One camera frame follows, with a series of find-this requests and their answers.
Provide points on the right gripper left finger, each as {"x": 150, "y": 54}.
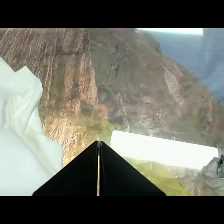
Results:
{"x": 78, "y": 176}

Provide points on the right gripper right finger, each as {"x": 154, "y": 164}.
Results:
{"x": 123, "y": 178}

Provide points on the white long-sleeved shirt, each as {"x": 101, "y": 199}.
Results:
{"x": 20, "y": 133}

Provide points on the grey patterned garment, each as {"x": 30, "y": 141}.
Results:
{"x": 215, "y": 170}

